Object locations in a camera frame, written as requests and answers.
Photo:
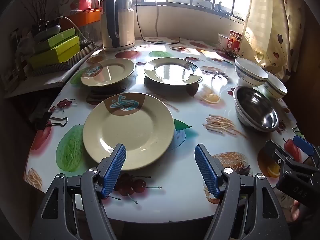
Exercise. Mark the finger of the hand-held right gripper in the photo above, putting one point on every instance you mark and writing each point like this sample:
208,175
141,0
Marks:
303,143
275,152

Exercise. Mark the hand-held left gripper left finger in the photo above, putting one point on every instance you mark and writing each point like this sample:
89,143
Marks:
115,170

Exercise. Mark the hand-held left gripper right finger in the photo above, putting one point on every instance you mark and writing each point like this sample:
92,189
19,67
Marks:
206,170

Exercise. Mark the beige plate with fish print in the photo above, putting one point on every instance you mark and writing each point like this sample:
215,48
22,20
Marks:
107,72
172,71
130,135

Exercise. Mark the stainless steel bowl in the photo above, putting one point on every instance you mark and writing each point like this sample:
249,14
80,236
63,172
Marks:
257,110

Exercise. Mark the small white striped bowl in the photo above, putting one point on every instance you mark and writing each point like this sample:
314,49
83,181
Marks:
276,85

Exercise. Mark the large white striped bowl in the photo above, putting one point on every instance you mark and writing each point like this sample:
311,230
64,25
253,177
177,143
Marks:
250,72

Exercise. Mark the person's right hand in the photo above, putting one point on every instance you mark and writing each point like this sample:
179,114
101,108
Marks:
295,211

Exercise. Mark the fruit print tablecloth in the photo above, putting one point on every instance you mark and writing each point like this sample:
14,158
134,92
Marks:
190,110

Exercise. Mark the black binder clip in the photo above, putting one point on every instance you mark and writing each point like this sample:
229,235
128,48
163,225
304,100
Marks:
42,122

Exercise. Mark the glass jar with red label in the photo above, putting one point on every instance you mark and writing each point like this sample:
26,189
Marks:
235,45

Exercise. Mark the black white striped box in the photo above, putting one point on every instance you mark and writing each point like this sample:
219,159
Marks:
62,67

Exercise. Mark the white plastic cup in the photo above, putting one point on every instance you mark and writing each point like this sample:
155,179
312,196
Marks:
222,41

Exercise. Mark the cream curtain with heart print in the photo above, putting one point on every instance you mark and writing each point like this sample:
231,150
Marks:
270,17

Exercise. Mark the cream electric kettle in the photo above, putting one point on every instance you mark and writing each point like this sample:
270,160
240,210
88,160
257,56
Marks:
125,27

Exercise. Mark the small green box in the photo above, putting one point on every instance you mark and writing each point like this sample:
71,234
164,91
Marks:
60,36

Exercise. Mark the black hook-shaped object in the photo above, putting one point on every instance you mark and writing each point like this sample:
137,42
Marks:
221,8

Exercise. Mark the orange box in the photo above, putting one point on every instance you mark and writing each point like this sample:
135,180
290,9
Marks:
85,17

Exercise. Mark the grey rounded device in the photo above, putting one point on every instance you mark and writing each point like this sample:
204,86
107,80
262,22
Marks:
47,30

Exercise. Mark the dry twigs bunch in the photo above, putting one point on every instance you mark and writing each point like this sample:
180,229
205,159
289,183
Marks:
40,17

